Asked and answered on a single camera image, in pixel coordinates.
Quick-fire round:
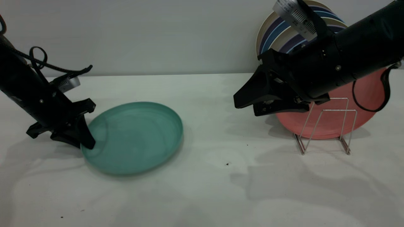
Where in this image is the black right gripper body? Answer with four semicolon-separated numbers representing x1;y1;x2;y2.
258;35;336;105

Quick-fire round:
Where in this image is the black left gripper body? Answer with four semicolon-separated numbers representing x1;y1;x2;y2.
39;98;96;148

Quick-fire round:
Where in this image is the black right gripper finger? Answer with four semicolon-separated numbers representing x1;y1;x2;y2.
233;64;294;109
253;97;310;117

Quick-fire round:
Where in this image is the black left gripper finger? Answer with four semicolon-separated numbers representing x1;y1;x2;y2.
26;123;51;139
75;116;96;150

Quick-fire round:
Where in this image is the green round plate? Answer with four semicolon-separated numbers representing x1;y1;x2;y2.
80;102;184;176

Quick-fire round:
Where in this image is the dark purple round plate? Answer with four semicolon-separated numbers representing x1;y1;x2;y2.
259;5;335;55
279;25;348;53

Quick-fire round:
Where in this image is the beige round plate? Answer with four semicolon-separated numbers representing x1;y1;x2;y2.
256;0;330;55
270;16;348;53

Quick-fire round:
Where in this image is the red round plate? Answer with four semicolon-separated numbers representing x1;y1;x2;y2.
275;68;389;140

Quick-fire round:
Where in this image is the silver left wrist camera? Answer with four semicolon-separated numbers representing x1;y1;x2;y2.
58;76;81;93

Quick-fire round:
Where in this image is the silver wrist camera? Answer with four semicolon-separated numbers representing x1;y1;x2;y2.
273;0;318;42
58;76;81;93

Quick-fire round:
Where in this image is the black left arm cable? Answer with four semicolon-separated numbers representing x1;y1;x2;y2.
0;14;93;77

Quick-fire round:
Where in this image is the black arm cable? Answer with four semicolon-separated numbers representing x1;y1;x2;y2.
0;14;93;77
352;63;402;113

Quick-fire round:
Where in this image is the metal wire plate rack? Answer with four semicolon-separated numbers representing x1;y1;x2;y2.
293;97;358;155

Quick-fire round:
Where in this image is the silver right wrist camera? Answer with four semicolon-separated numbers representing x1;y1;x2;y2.
273;0;318;42

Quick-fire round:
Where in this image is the black camera strap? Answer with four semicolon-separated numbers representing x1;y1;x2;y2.
297;0;332;37

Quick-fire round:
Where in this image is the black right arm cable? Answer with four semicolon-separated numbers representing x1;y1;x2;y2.
352;63;402;113

